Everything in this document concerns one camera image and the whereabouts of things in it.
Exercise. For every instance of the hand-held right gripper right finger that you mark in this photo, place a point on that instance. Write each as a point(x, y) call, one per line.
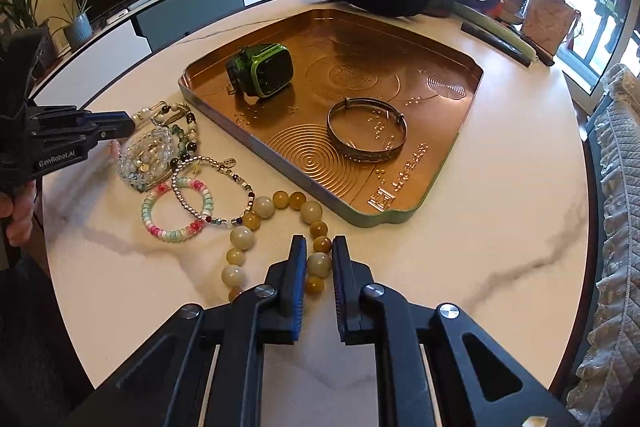
point(340, 292)

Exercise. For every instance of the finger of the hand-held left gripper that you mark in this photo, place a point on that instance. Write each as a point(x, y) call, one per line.
point(117, 119)
point(112, 135)

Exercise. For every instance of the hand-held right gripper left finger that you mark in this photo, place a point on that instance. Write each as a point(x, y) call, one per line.
point(299, 292)

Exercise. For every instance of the golden metal tray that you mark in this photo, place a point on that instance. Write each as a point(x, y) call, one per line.
point(350, 82)

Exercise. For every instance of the person's left hand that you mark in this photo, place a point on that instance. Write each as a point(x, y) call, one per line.
point(20, 219)

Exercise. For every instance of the potted plant in grey pot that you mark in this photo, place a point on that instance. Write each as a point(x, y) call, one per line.
point(78, 29)

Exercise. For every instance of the white grey television cabinet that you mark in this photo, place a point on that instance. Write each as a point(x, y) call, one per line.
point(190, 7)

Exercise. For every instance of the leafy potted plant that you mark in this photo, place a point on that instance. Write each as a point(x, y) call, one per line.
point(22, 2)

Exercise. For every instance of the green smartwatch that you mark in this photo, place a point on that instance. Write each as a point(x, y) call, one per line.
point(260, 69)

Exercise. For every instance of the silver bangle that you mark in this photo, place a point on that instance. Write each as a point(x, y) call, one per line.
point(367, 142)

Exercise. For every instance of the quilted sofa cover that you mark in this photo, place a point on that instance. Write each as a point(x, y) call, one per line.
point(617, 207)

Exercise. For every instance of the dark remote control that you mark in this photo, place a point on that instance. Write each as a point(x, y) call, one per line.
point(495, 44)

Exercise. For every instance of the pale green stick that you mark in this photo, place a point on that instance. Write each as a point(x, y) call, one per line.
point(495, 32)

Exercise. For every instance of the pink gift bag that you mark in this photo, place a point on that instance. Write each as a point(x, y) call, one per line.
point(547, 19)

